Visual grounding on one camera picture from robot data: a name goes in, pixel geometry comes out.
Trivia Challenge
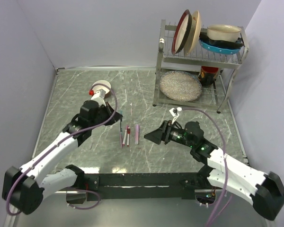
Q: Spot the black base bar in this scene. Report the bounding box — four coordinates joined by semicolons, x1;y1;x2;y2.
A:
67;173;213;200

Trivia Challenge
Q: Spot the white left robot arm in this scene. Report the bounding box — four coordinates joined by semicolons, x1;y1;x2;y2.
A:
2;100;123;216

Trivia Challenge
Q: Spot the thin white red pen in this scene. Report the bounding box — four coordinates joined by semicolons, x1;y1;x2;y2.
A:
122;128;127;146

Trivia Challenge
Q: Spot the red black cup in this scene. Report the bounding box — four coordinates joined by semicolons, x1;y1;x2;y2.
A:
198;66;219;86

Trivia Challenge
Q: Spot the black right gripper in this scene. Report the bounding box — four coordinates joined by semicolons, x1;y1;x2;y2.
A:
144;120;194;148

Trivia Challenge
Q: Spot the thick white red marker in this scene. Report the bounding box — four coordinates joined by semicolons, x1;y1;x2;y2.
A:
126;126;131;147

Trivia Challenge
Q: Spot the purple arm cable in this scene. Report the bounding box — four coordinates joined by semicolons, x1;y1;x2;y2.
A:
6;84;118;215
179;107;232;227

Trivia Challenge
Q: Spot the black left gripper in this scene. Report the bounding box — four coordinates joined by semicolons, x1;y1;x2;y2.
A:
89;102;123;129

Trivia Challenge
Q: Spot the speckled grey plate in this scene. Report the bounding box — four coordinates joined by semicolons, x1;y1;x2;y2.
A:
160;70;203;102

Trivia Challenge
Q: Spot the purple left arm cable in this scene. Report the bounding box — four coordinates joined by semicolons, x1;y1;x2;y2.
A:
6;84;118;215

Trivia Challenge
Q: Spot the cream plate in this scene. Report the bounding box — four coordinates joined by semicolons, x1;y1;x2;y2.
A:
184;10;202;56

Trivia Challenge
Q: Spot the black dish on rack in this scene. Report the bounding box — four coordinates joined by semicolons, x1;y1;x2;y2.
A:
199;32;244;49

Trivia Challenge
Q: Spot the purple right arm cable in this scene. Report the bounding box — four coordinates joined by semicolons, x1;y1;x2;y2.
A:
179;107;232;227

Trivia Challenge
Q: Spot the cream bowl on rack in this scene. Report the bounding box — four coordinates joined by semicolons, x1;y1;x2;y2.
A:
207;25;241;42

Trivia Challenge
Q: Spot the blue dotted dish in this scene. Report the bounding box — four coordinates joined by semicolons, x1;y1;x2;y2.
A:
199;39;241;55

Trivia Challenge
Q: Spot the cream red bowl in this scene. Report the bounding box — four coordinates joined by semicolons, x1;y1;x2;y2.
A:
91;80;111;97

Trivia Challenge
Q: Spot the steel dish rack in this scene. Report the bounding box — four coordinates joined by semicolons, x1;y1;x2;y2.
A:
152;19;249;113

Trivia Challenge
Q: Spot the red rimmed plate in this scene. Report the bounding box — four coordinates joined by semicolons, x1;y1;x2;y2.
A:
171;9;192;55

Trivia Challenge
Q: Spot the pink highlighter pen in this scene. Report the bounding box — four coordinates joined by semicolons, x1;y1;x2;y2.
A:
134;124;140;145

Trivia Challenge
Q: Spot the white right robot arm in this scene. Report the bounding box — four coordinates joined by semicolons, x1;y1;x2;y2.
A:
144;121;284;221

